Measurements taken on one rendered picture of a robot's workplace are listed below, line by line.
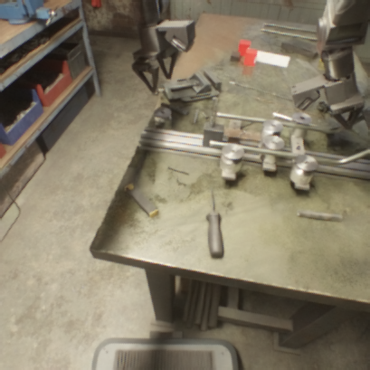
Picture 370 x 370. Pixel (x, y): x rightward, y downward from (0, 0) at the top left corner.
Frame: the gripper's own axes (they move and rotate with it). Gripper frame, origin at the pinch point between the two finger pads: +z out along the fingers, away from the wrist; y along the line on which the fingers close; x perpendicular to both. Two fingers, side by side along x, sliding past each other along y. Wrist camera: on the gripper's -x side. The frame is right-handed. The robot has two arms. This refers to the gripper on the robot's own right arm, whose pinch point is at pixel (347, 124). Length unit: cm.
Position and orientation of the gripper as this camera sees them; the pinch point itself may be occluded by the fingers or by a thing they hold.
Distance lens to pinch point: 79.1
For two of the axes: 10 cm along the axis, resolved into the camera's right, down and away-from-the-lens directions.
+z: 4.7, 6.5, 6.0
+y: -1.9, 7.4, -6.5
